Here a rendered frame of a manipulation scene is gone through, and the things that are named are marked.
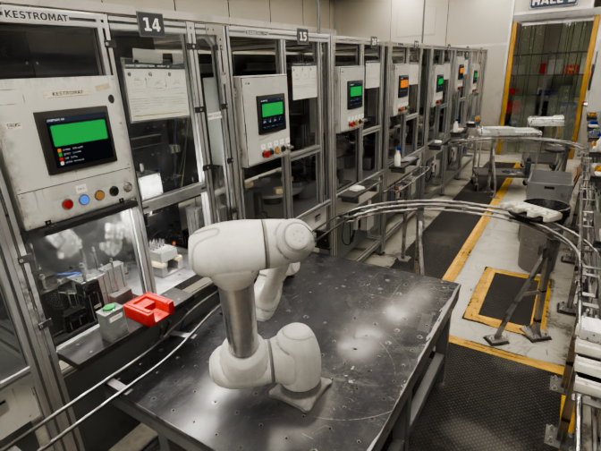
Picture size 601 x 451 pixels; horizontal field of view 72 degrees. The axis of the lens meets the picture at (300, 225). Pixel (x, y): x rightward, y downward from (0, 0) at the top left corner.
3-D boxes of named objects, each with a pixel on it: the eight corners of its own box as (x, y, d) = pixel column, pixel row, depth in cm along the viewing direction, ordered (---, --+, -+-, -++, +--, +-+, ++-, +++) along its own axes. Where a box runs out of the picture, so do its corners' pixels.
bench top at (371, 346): (334, 530, 113) (334, 520, 112) (102, 390, 167) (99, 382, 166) (461, 290, 231) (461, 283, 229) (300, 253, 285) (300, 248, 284)
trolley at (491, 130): (472, 192, 621) (479, 127, 587) (468, 182, 672) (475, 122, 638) (537, 194, 600) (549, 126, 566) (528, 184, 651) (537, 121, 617)
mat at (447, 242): (437, 310, 328) (437, 308, 328) (368, 292, 359) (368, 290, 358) (521, 163, 787) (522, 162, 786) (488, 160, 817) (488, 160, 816)
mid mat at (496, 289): (544, 340, 287) (544, 338, 287) (461, 319, 315) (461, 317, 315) (552, 279, 366) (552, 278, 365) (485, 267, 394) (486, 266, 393)
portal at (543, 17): (572, 159, 797) (602, 7, 705) (495, 155, 866) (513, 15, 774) (572, 158, 804) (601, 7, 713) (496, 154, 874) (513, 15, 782)
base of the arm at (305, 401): (337, 377, 164) (337, 365, 162) (308, 414, 146) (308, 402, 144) (299, 361, 173) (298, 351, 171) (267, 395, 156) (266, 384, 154)
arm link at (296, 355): (325, 388, 150) (325, 337, 142) (275, 397, 147) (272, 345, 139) (316, 360, 165) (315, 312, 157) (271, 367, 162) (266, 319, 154)
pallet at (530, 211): (498, 215, 297) (500, 201, 294) (512, 211, 303) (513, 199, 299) (545, 231, 266) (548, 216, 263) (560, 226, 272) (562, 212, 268)
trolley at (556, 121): (560, 180, 667) (571, 118, 633) (520, 177, 691) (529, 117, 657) (554, 168, 739) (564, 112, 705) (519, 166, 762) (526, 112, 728)
